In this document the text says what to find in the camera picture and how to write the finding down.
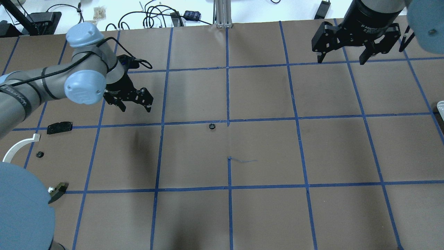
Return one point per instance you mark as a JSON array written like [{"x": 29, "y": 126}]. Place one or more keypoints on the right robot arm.
[{"x": 421, "y": 20}]

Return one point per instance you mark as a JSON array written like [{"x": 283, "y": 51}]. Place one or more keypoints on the blue usb hub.
[{"x": 192, "y": 15}]

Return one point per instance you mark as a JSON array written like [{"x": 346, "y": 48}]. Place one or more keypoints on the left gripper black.
[{"x": 122, "y": 84}]

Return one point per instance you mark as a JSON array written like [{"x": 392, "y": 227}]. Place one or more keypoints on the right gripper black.
[{"x": 372, "y": 16}]

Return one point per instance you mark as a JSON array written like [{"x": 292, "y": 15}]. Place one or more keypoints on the white curved plastic bracket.
[{"x": 8, "y": 157}]

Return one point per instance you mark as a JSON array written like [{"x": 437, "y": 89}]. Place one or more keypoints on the aluminium frame post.
[{"x": 222, "y": 13}]

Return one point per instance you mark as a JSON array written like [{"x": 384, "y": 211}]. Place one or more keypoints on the black power adapter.
[{"x": 323, "y": 9}]

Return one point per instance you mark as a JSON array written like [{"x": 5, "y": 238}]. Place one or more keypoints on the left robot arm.
[{"x": 94, "y": 74}]

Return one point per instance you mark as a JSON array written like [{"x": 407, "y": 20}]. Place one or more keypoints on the black flat metal plate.
[{"x": 59, "y": 127}]

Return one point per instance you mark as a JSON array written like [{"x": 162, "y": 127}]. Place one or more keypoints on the dark green brake shoe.
[{"x": 58, "y": 191}]

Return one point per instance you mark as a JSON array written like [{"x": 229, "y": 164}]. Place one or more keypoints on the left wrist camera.
[{"x": 128, "y": 62}]

